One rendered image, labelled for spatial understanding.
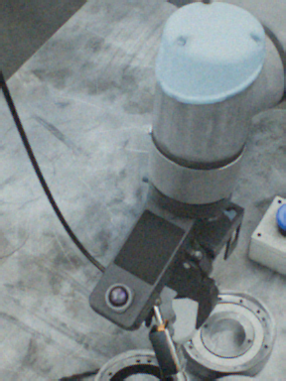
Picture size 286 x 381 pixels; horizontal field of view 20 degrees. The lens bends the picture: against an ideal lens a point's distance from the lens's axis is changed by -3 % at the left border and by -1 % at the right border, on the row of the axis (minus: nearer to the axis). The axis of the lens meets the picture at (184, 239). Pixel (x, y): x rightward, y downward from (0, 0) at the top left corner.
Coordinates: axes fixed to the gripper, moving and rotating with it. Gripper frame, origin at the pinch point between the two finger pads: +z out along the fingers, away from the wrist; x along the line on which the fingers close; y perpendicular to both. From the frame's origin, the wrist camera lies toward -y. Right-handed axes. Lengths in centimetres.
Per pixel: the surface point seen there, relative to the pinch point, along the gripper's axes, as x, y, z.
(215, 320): -2.7, 8.3, 5.8
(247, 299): -4.5, 12.4, 5.0
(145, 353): 1.6, 0.5, 6.1
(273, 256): -4.3, 19.2, 4.5
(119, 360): 3.6, -1.4, 6.8
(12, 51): 110, 110, 77
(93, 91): 30.4, 33.3, 5.7
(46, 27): 108, 123, 75
